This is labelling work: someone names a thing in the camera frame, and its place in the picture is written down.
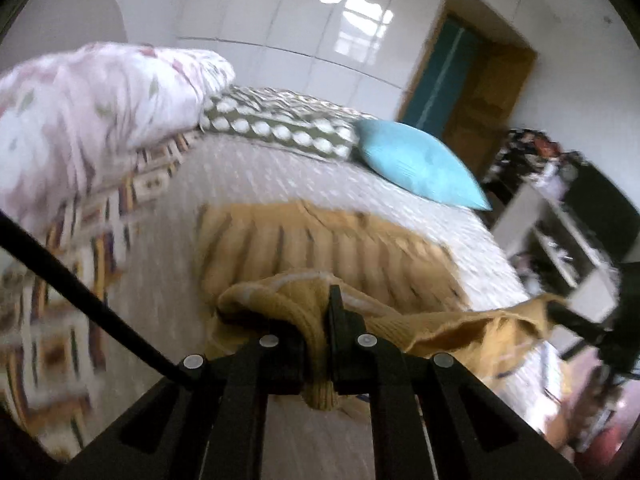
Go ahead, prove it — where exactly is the white shelf unit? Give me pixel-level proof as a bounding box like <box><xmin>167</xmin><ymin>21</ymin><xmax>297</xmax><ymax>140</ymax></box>
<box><xmin>491</xmin><ymin>181</ymin><xmax>618</xmax><ymax>322</ymax></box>

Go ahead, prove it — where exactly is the beige heart quilted bedspread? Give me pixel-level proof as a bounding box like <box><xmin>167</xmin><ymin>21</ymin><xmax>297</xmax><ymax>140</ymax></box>
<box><xmin>92</xmin><ymin>131</ymin><xmax>566</xmax><ymax>480</ymax></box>

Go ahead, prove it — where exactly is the teal curtain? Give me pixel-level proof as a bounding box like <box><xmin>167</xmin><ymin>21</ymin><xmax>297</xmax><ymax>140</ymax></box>
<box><xmin>400</xmin><ymin>18</ymin><xmax>485</xmax><ymax>139</ymax></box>

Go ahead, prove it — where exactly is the brown wooden door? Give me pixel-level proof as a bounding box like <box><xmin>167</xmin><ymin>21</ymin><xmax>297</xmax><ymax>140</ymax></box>
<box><xmin>441</xmin><ymin>41</ymin><xmax>537</xmax><ymax>176</ymax></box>

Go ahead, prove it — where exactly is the clutter pile on shelf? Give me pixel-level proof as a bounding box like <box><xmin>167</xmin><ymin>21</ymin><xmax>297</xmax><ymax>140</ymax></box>
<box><xmin>482</xmin><ymin>129</ymin><xmax>589</xmax><ymax>195</ymax></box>

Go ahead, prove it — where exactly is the olive white patterned pillow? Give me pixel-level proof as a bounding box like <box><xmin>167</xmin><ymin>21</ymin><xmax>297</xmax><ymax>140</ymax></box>
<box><xmin>200</xmin><ymin>86</ymin><xmax>371</xmax><ymax>162</ymax></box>

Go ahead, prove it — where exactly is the geometric patterned bed sheet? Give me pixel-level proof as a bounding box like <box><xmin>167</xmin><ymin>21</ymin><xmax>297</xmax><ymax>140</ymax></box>
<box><xmin>1</xmin><ymin>131</ymin><xmax>202</xmax><ymax>462</ymax></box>

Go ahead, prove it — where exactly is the turquoise pillow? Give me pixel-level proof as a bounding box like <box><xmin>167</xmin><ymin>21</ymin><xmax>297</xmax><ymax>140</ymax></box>
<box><xmin>355</xmin><ymin>119</ymin><xmax>491</xmax><ymax>210</ymax></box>

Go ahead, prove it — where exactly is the pink floral duvet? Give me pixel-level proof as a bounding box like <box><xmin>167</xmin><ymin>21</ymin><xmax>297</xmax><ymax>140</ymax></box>
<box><xmin>1</xmin><ymin>42</ymin><xmax>235</xmax><ymax>234</ymax></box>

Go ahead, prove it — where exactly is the black diagonal cable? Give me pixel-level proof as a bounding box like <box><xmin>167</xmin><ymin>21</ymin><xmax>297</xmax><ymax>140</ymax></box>
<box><xmin>0</xmin><ymin>211</ymin><xmax>179</xmax><ymax>378</ymax></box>

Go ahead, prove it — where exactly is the yellow striped knit sweater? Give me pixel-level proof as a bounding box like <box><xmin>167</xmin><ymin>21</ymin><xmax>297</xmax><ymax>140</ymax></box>
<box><xmin>194</xmin><ymin>200</ymin><xmax>568</xmax><ymax>418</ymax></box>

